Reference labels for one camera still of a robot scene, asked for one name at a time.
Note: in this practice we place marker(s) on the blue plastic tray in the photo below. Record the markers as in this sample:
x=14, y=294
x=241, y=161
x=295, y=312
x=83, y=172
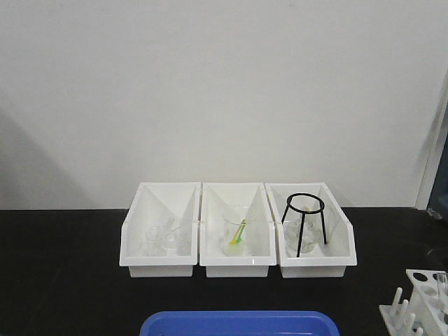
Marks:
x=239, y=323

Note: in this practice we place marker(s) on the white test tube rack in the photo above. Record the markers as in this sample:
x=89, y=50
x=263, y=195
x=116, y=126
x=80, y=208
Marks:
x=422, y=313

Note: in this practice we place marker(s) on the white storage bin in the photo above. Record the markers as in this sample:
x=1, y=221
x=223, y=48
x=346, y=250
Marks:
x=326, y=260
x=152, y=205
x=216, y=197

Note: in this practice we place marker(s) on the clear glass test tube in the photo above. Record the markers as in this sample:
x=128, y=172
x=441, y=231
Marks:
x=442, y=288

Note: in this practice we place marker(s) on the white left storage bin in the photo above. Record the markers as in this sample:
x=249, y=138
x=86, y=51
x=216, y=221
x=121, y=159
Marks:
x=152, y=205

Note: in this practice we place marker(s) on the black tripod ring stand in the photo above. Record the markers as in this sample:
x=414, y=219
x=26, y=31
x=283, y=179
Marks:
x=306, y=207

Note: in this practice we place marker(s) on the white right storage bin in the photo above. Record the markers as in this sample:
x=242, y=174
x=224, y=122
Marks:
x=326, y=260

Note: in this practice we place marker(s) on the white middle storage bin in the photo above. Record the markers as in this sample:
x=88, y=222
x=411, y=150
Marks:
x=216, y=197

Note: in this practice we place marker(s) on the glass beaker in middle bin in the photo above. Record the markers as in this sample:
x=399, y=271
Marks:
x=232, y=217

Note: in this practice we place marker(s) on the small glassware in left bin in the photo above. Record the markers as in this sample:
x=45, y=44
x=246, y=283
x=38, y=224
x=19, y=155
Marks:
x=162, y=238

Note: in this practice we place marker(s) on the glass jar under tripod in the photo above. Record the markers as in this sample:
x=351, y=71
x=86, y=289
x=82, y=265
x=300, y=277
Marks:
x=292, y=234

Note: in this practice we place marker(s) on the green yellow plastic spatulas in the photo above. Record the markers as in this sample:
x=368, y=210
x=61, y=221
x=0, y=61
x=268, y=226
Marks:
x=237, y=238

